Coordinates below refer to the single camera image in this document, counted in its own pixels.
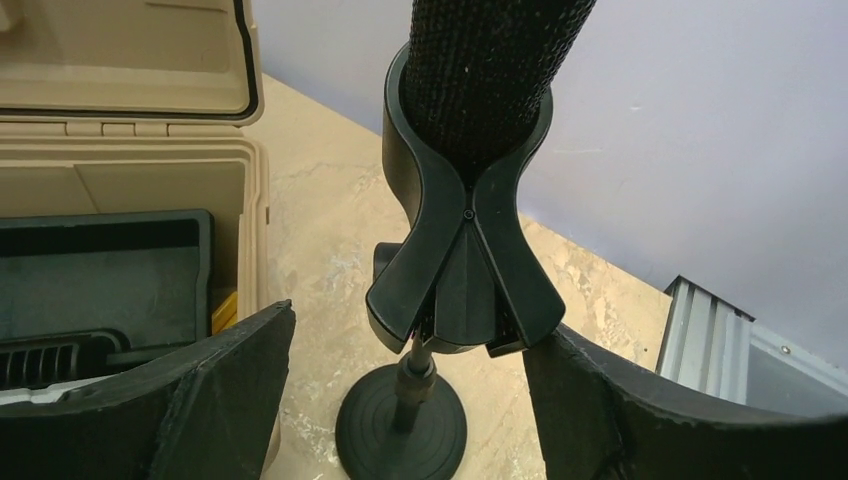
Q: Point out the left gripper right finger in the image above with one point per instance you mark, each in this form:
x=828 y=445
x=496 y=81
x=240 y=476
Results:
x=601 y=416

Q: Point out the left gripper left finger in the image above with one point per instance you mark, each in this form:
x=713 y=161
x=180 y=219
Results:
x=205 y=411

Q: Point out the black round-base clip stand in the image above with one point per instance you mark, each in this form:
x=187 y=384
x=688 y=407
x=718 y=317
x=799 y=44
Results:
x=463 y=277

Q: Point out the black silver-grille microphone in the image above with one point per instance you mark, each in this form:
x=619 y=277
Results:
x=477 y=70

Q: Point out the yellow tool in toolbox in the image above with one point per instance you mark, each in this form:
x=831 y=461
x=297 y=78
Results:
x=225 y=315

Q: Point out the grey case in toolbox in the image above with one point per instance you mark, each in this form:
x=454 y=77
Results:
x=44 y=395

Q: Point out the black toolbox tray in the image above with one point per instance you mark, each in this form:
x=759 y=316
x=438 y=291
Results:
x=86 y=296

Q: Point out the tan plastic toolbox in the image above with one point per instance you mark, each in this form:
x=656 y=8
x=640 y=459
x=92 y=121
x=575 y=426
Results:
x=112 y=107

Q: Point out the aluminium table frame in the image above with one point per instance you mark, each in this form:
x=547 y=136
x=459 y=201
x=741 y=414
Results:
x=717 y=349

